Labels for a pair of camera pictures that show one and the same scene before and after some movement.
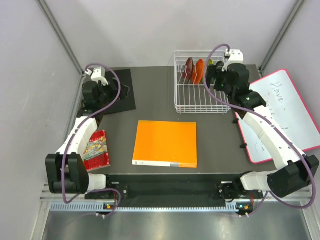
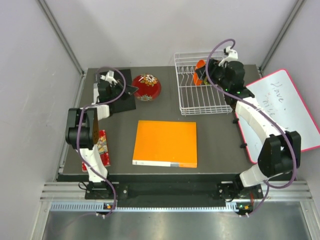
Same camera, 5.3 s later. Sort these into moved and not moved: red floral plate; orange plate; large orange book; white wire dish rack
Moved: red floral plate
Not moved: large orange book; orange plate; white wire dish rack
